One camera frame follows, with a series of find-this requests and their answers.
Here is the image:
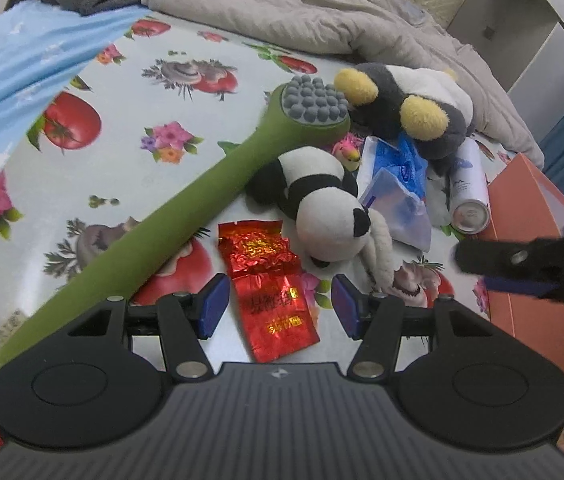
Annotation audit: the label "red foil tea packets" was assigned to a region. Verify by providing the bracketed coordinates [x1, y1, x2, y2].
[218, 220, 320, 363]

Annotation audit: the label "orange cardboard box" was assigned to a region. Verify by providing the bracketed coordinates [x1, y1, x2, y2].
[476, 153, 564, 396]

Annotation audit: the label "white spray can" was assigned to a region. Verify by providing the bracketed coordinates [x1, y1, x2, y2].
[449, 138, 490, 235]

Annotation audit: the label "blue plastic snack bag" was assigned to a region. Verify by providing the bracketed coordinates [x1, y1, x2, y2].
[357, 132, 431, 252]

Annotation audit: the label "grey penguin plush toy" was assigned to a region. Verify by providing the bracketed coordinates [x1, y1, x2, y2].
[334, 63, 474, 177]

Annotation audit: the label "fruit print table cloth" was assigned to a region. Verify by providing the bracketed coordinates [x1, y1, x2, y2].
[0, 14, 518, 461]

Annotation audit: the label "white wardrobe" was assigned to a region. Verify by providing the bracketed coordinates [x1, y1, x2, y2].
[449, 0, 564, 141]

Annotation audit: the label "green massage brush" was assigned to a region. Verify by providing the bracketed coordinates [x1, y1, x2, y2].
[0, 76, 352, 368]

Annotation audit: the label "light blue bed sheet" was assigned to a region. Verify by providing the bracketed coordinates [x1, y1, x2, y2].
[0, 0, 148, 171]

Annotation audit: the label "beige quilt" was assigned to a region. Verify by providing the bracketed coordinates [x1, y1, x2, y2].
[141, 0, 544, 167]

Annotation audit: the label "panda plush keychain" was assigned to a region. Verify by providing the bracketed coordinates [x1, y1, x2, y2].
[246, 146, 395, 292]

